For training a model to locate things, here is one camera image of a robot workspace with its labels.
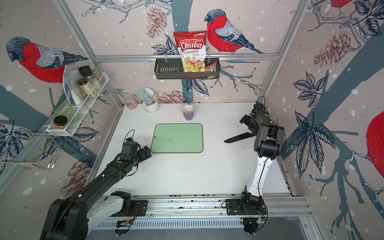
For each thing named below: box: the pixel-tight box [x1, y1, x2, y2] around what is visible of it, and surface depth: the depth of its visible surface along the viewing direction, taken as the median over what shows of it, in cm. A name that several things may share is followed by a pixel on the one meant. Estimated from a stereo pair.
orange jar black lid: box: [52, 115, 68, 130], surface depth 61 cm
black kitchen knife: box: [224, 132, 257, 143], surface depth 104 cm
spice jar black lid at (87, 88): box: [77, 78, 98, 98], surface depth 79 cm
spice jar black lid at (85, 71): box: [78, 65, 93, 77], surface depth 81 cm
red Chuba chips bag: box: [173, 30, 207, 72], surface depth 83 cm
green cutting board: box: [150, 123, 204, 154], surface depth 102 cm
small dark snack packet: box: [205, 62, 217, 72], surface depth 88 cm
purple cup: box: [182, 104, 195, 121], surface depth 112 cm
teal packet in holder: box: [140, 91, 153, 104], surface depth 106 cm
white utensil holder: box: [143, 87, 159, 114], surface depth 113 cm
